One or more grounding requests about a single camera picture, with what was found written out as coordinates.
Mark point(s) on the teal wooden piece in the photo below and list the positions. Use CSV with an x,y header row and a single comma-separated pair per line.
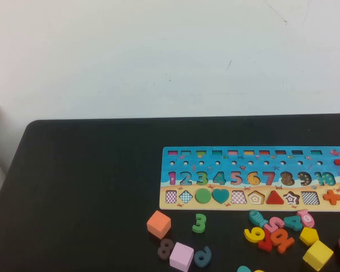
x,y
243,269

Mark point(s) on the yellow number six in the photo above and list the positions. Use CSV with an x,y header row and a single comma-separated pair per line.
x,y
253,235

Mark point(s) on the orange square block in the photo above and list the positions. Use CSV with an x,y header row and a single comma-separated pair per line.
x,y
158,222

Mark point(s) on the red triangle piece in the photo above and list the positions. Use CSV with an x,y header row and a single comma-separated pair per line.
x,y
275,199

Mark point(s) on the teal heart piece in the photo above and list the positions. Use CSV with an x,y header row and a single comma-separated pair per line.
x,y
220,195

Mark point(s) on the teal wooden fish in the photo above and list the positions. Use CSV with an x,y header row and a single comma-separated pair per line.
x,y
258,218

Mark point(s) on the pink wooden fish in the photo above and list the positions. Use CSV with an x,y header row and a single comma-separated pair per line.
x,y
307,218

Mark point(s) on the teal number four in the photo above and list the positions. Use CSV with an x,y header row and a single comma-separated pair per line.
x,y
294,222

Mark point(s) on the colourful wooden puzzle board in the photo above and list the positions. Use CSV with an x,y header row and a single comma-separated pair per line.
x,y
243,170

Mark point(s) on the blue-grey number nine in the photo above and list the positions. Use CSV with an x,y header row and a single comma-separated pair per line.
x,y
204,259

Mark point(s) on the green number three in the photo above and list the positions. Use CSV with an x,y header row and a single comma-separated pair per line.
x,y
199,224

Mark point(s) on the brown number eight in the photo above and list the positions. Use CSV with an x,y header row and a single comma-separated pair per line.
x,y
166,249

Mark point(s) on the orange plus sign piece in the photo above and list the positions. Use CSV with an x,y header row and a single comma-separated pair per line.
x,y
331,197

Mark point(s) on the red number seven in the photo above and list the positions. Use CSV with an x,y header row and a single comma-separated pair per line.
x,y
265,245

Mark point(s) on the pink number five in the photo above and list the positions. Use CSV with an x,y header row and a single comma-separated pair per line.
x,y
272,225

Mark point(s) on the green circle piece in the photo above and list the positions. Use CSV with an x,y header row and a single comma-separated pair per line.
x,y
203,196

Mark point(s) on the yellow square block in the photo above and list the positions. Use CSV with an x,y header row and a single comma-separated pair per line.
x,y
317,255

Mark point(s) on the yellow pentagon block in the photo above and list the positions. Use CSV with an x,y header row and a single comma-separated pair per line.
x,y
309,235

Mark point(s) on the orange number ten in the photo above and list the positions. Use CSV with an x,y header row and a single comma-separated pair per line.
x,y
283,241

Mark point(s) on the lilac square block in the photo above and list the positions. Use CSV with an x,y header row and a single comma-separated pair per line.
x,y
181,255

